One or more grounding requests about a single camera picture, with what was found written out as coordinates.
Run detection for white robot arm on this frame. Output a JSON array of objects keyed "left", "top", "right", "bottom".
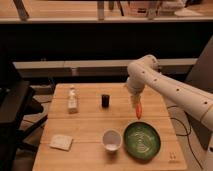
[{"left": 126, "top": 55, "right": 213, "bottom": 132}]

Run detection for small black eraser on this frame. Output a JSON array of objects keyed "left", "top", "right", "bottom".
[{"left": 101, "top": 94, "right": 110, "bottom": 108}]

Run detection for orange carrot toy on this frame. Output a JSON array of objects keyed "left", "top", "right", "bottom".
[{"left": 135, "top": 103, "right": 142, "bottom": 119}]

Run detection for green bowl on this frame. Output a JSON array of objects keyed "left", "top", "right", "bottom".
[{"left": 123, "top": 122, "right": 161, "bottom": 161}]

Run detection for white cup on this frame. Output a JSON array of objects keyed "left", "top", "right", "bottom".
[{"left": 102, "top": 130, "right": 122, "bottom": 153}]

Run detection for small clear bottle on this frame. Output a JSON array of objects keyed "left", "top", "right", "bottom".
[{"left": 68, "top": 86, "right": 78, "bottom": 114}]

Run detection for black chair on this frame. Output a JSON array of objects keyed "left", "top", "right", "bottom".
[{"left": 0, "top": 62, "right": 47, "bottom": 171}]

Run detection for black cable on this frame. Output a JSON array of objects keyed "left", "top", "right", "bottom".
[{"left": 166, "top": 105, "right": 204, "bottom": 171}]

